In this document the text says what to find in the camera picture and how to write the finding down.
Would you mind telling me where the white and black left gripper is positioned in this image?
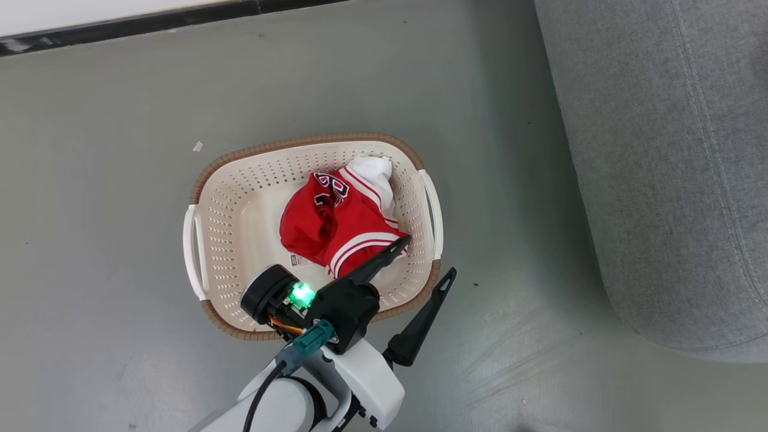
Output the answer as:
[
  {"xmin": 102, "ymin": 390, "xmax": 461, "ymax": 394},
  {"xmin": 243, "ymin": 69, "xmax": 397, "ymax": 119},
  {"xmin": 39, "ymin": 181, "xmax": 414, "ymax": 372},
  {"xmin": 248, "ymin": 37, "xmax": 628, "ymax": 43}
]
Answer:
[{"xmin": 305, "ymin": 234, "xmax": 457, "ymax": 430}]

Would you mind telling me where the red jersey with black number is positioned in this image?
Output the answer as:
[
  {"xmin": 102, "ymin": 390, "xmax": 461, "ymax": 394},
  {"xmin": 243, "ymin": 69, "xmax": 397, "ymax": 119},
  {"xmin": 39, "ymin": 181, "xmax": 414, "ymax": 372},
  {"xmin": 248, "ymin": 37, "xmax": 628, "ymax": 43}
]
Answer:
[{"xmin": 278, "ymin": 154, "xmax": 412, "ymax": 280}]

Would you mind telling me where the grey fabric sofa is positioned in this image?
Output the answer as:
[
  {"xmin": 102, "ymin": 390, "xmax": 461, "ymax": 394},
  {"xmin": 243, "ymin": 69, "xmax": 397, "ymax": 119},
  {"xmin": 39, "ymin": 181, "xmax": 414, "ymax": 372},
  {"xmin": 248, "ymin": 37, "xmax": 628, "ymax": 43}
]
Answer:
[{"xmin": 533, "ymin": 0, "xmax": 768, "ymax": 364}]

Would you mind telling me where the cream perforated plastic laundry basket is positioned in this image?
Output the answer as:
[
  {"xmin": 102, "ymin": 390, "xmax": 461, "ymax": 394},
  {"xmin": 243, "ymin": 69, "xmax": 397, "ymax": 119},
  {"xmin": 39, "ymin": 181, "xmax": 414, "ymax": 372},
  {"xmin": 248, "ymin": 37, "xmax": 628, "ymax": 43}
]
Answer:
[{"xmin": 182, "ymin": 132, "xmax": 445, "ymax": 343}]

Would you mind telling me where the black cable with teal connector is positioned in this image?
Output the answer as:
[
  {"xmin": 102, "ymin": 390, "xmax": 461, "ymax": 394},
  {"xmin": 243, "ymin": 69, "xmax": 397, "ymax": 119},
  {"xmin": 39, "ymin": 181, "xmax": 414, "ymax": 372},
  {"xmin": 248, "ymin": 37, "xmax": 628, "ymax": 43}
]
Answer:
[{"xmin": 242, "ymin": 319, "xmax": 335, "ymax": 432}]

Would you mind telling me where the black wall baseboard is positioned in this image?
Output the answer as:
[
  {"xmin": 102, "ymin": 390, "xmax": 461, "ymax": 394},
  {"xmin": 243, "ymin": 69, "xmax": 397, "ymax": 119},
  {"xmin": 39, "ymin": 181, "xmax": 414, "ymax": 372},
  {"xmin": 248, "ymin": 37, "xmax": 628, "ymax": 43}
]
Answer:
[{"xmin": 0, "ymin": 0, "xmax": 350, "ymax": 58}]

